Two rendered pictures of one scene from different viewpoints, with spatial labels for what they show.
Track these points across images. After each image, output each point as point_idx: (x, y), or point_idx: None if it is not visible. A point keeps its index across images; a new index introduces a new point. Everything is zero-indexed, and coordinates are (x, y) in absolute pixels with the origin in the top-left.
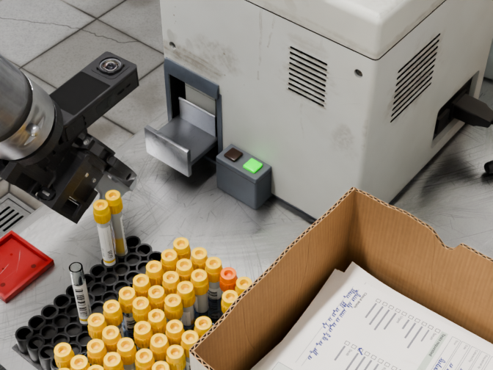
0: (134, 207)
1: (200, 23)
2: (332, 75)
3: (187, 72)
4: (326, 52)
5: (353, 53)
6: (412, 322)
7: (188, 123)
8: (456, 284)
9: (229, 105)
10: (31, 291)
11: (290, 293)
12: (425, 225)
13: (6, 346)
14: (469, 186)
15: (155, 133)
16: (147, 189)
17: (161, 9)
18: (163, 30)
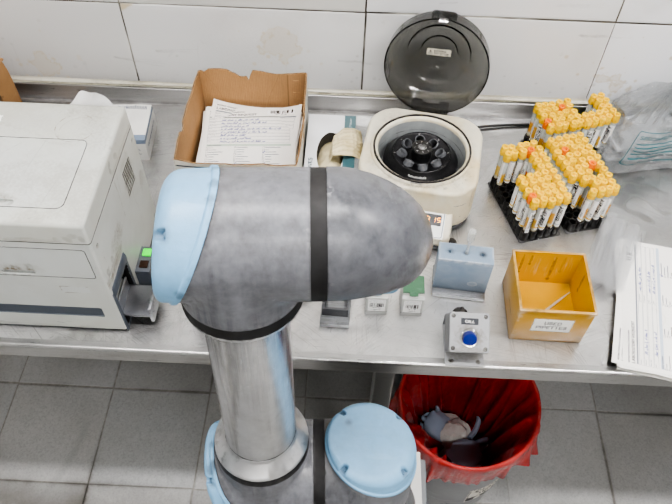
0: None
1: (109, 237)
2: (130, 157)
3: (118, 273)
4: (126, 152)
5: (128, 134)
6: (208, 155)
7: (125, 304)
8: (189, 136)
9: (127, 252)
10: None
11: None
12: (179, 133)
13: (310, 303)
14: None
15: (151, 301)
16: (176, 315)
17: (101, 268)
18: (106, 276)
